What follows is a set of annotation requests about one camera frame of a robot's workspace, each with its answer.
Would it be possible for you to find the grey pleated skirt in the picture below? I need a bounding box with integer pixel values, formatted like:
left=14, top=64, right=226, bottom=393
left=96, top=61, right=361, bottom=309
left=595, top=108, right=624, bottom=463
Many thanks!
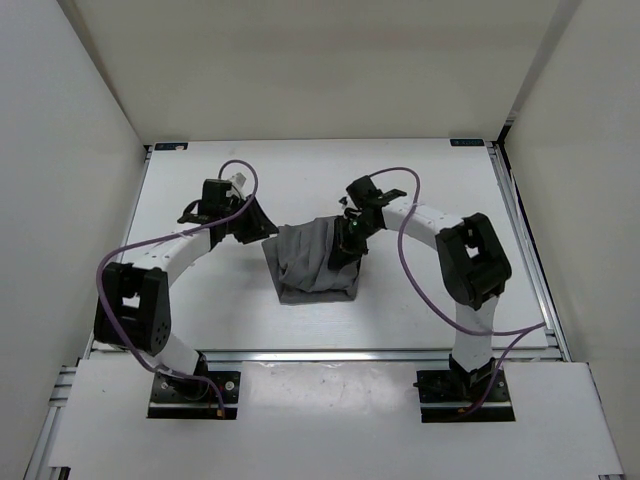
left=262, top=217, right=360, bottom=306

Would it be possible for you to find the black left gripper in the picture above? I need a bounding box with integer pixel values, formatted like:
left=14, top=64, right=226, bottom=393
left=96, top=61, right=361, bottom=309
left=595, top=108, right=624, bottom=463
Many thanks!
left=221, top=194, right=280, bottom=245

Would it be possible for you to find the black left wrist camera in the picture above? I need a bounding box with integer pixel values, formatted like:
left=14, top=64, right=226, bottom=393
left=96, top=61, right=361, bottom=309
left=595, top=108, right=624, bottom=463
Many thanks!
left=177, top=172, right=246, bottom=225

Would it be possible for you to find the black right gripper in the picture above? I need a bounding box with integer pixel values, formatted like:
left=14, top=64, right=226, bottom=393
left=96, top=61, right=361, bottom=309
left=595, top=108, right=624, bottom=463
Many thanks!
left=327, top=214, right=381, bottom=268

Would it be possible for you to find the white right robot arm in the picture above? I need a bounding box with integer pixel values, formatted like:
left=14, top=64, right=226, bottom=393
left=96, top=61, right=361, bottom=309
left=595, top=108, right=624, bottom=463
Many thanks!
left=328, top=189, right=512, bottom=400

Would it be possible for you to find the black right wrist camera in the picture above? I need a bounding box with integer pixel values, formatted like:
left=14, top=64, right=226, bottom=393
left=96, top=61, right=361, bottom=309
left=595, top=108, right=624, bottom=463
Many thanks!
left=339, top=175, right=407, bottom=211

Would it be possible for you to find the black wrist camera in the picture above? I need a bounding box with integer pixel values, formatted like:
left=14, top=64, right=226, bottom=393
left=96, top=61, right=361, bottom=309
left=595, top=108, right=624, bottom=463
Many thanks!
left=177, top=172, right=246, bottom=225
left=339, top=175, right=407, bottom=211

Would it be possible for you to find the blue left corner label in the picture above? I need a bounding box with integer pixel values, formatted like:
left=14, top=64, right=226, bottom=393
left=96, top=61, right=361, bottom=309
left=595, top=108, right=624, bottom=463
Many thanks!
left=154, top=142, right=188, bottom=151

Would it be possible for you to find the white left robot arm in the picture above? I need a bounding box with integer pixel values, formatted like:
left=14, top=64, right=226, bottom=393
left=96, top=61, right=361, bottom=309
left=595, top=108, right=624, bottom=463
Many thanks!
left=94, top=195, right=278, bottom=400

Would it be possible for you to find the aluminium left frame rail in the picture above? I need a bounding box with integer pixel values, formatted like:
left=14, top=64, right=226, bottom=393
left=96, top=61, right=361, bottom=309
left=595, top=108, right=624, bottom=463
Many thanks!
left=82, top=144, right=154, bottom=359

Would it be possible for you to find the blue right corner label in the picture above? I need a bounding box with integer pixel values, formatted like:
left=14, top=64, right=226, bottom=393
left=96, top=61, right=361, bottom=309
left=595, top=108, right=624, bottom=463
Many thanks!
left=449, top=138, right=485, bottom=148

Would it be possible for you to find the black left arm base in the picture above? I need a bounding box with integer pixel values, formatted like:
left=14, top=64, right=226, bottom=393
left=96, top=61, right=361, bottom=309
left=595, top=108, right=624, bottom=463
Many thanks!
left=147, top=354, right=241, bottom=420

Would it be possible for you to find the blue corner label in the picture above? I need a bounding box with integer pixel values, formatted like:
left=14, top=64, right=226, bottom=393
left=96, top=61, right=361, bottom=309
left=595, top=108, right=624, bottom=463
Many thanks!
left=449, top=138, right=485, bottom=148
left=154, top=142, right=188, bottom=151

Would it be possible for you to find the aluminium right frame rail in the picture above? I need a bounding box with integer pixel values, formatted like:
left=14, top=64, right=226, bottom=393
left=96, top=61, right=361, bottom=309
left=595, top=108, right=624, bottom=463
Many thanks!
left=487, top=142, right=572, bottom=362

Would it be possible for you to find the aluminium frame rail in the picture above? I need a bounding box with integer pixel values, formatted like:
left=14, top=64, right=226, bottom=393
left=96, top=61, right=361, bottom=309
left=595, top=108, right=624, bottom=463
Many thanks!
left=487, top=142, right=572, bottom=362
left=82, top=144, right=154, bottom=359

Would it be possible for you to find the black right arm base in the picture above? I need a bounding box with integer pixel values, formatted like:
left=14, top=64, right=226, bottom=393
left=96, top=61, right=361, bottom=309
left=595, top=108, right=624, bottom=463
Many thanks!
left=413, top=356, right=516, bottom=424

